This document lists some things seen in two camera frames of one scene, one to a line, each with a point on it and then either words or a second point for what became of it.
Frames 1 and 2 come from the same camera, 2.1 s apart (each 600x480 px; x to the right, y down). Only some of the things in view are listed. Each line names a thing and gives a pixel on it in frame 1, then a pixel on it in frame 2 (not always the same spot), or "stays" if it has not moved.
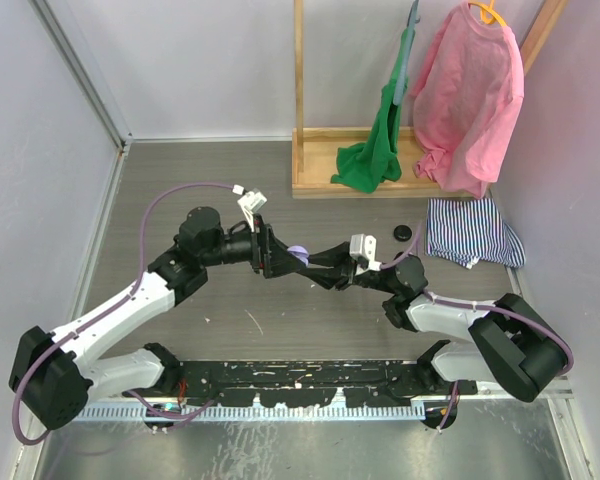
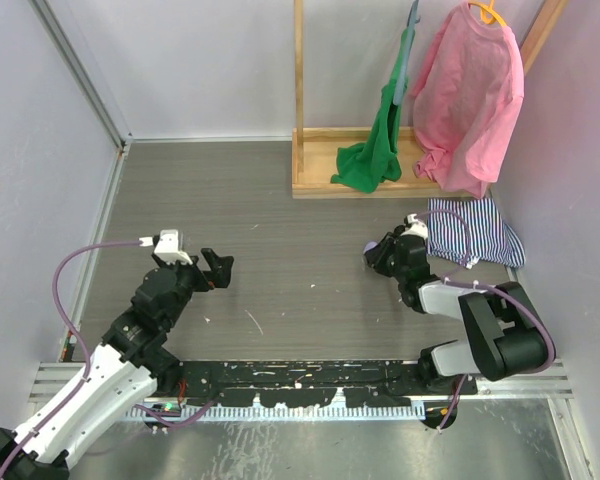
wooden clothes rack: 316,153 stays
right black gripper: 336,256 → 376,257
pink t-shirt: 467,97 stays
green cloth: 366,165 stays
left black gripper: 268,254 → 218,276
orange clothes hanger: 488,14 stays
